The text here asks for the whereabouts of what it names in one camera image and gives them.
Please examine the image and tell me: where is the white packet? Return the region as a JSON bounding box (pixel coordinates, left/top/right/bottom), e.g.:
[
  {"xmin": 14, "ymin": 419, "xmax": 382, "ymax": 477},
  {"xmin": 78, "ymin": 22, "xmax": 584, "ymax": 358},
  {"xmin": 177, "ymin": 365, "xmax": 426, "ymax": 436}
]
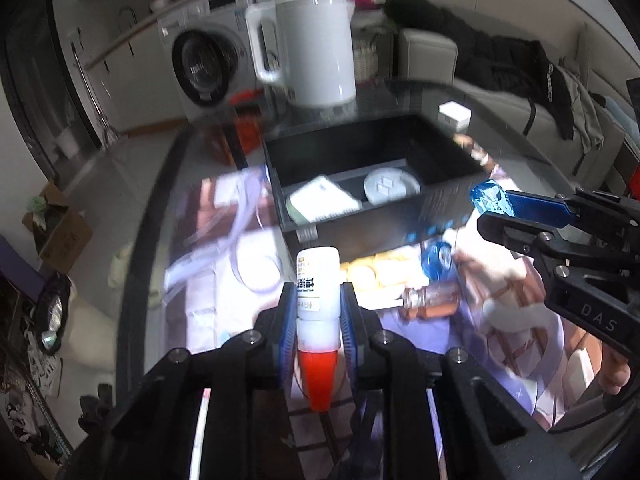
[{"xmin": 286, "ymin": 175, "xmax": 362, "ymax": 226}]

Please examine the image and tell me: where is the small white box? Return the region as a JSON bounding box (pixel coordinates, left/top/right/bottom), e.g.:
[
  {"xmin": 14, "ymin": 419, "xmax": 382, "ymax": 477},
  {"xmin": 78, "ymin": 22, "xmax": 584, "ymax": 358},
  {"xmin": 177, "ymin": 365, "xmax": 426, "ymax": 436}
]
[{"xmin": 437, "ymin": 101, "xmax": 471, "ymax": 128}]

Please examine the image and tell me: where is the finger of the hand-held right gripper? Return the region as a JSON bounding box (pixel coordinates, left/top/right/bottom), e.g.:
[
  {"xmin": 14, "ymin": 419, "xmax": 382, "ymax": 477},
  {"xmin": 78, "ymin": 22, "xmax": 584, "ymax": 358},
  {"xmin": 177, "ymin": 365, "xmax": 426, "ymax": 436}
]
[
  {"xmin": 476, "ymin": 211, "xmax": 568, "ymax": 281},
  {"xmin": 504, "ymin": 189, "xmax": 583, "ymax": 226}
]

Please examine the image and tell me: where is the dark glass door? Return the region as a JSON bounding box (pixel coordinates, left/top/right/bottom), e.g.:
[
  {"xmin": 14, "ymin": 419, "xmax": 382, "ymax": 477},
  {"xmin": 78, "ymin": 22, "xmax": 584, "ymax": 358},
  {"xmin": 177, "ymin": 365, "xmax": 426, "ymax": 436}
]
[{"xmin": 0, "ymin": 0, "xmax": 101, "ymax": 176}]

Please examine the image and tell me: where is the wicker basket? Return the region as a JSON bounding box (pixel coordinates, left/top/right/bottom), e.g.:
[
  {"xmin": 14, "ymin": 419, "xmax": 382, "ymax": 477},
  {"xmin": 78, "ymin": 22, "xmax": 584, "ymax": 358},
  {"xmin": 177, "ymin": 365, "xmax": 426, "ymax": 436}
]
[{"xmin": 352, "ymin": 30, "xmax": 396, "ymax": 83}]

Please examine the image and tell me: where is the white waste bin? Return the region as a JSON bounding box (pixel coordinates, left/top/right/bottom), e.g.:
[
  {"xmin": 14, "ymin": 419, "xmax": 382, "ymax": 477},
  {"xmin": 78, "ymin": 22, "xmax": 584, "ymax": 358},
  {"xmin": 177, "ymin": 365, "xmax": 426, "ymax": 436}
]
[{"xmin": 55, "ymin": 130, "xmax": 82, "ymax": 157}]

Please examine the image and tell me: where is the blue foil packet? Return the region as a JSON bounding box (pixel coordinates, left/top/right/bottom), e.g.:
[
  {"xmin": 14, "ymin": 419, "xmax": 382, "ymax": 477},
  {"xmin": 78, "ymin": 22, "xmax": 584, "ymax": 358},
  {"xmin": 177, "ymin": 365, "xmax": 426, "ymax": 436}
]
[
  {"xmin": 420, "ymin": 241, "xmax": 457, "ymax": 282},
  {"xmin": 471, "ymin": 180, "xmax": 516, "ymax": 217}
]

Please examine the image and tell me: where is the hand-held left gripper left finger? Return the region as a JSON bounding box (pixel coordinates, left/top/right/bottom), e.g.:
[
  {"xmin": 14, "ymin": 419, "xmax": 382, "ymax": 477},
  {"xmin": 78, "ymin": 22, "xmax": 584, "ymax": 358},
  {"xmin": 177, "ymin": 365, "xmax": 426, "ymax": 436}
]
[{"xmin": 65, "ymin": 282, "xmax": 306, "ymax": 480}]

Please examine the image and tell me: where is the round white disc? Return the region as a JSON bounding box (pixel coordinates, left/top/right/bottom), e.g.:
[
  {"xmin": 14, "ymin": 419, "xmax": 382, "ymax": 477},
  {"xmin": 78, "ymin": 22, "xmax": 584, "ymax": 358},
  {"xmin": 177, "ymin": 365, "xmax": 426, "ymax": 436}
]
[{"xmin": 363, "ymin": 166, "xmax": 422, "ymax": 206}]

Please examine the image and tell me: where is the kitchen counter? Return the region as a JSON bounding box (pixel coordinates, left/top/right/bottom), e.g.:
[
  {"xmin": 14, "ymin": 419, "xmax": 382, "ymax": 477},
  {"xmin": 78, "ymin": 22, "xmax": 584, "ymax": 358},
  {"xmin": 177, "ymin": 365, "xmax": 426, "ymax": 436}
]
[{"xmin": 85, "ymin": 7, "xmax": 166, "ymax": 71}]

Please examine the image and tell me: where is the black jacket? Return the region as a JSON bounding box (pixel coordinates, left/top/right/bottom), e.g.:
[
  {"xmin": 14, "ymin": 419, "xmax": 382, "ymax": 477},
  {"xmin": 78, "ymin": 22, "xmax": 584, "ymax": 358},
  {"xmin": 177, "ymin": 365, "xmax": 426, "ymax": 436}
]
[{"xmin": 382, "ymin": 0, "xmax": 576, "ymax": 141}]

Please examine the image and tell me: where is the white bottle with red cap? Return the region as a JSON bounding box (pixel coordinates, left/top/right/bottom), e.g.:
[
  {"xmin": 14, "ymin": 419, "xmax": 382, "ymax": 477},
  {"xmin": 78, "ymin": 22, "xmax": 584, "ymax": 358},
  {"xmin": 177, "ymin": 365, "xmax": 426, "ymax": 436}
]
[{"xmin": 295, "ymin": 246, "xmax": 342, "ymax": 413}]

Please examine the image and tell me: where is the black cable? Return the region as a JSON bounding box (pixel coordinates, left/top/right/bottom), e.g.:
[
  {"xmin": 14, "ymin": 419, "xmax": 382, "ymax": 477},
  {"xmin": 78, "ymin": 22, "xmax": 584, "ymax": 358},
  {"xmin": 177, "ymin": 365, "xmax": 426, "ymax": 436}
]
[{"xmin": 547, "ymin": 390, "xmax": 631, "ymax": 433}]

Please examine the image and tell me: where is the white washing machine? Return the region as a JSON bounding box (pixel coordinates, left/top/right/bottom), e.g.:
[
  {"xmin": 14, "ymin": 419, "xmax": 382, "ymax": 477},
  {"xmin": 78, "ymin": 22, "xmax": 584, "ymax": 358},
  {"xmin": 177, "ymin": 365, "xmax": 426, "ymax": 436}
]
[{"xmin": 157, "ymin": 0, "xmax": 281, "ymax": 121}]

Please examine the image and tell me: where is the black cardboard box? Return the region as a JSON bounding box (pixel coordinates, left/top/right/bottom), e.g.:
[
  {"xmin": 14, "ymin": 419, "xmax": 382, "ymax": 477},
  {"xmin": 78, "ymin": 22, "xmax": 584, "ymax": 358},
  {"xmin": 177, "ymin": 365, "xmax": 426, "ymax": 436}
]
[{"xmin": 263, "ymin": 114, "xmax": 490, "ymax": 257}]

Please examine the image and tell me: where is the light grey sofa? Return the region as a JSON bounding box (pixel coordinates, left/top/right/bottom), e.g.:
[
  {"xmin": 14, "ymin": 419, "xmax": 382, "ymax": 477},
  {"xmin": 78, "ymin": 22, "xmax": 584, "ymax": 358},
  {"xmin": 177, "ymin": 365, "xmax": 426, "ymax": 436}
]
[{"xmin": 397, "ymin": 27, "xmax": 631, "ymax": 196}]

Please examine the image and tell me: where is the brown glass bottle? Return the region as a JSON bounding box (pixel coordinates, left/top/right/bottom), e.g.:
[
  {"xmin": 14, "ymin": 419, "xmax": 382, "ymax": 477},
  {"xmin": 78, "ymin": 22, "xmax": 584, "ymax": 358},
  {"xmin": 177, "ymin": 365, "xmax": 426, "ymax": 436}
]
[{"xmin": 400, "ymin": 282, "xmax": 463, "ymax": 322}]

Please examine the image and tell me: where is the person's right hand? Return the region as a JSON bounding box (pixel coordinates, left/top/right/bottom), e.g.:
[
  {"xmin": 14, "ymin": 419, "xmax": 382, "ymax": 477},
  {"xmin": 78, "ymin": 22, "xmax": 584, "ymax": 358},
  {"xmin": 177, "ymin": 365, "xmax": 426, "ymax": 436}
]
[{"xmin": 597, "ymin": 347, "xmax": 633, "ymax": 397}]

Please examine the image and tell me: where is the white electric kettle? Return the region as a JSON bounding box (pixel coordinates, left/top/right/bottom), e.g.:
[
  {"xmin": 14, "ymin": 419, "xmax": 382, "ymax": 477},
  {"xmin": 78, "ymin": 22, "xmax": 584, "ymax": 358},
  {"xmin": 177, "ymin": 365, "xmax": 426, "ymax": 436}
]
[{"xmin": 245, "ymin": 0, "xmax": 358, "ymax": 108}]

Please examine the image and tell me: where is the grey garment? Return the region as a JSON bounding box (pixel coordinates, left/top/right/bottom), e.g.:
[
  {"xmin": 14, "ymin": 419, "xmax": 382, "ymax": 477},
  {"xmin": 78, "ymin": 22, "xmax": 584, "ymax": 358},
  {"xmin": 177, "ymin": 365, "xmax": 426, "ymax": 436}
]
[{"xmin": 560, "ymin": 67, "xmax": 608, "ymax": 176}]

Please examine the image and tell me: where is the yellow plastic piece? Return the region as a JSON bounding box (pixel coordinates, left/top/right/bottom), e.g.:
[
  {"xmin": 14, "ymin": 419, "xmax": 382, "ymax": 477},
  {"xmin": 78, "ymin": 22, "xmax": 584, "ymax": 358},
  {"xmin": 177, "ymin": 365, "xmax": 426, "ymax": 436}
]
[{"xmin": 347, "ymin": 252, "xmax": 426, "ymax": 293}]

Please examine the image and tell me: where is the brown cardboard box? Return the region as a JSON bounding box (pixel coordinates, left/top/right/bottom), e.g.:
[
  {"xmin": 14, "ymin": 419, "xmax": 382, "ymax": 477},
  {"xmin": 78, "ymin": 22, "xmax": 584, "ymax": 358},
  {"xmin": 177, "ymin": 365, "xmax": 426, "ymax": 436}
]
[{"xmin": 22, "ymin": 180, "xmax": 93, "ymax": 276}]

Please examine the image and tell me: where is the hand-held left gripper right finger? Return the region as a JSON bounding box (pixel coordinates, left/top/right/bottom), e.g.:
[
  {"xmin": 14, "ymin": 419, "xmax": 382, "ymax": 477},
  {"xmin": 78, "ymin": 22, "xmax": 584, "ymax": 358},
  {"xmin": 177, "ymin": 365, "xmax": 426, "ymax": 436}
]
[{"xmin": 340, "ymin": 281, "xmax": 583, "ymax": 480}]

